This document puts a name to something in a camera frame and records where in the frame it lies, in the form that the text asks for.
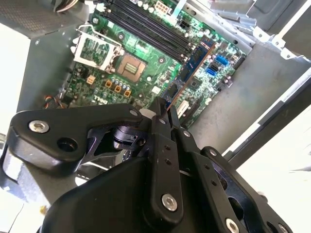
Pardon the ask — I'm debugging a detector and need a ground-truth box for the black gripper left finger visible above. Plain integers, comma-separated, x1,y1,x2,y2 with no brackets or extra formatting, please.
1,97,185,218

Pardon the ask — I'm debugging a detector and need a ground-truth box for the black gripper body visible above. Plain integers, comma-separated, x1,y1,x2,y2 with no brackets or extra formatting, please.
41,156,219,233

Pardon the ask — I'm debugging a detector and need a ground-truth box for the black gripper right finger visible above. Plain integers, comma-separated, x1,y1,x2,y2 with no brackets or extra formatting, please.
170,106,294,233

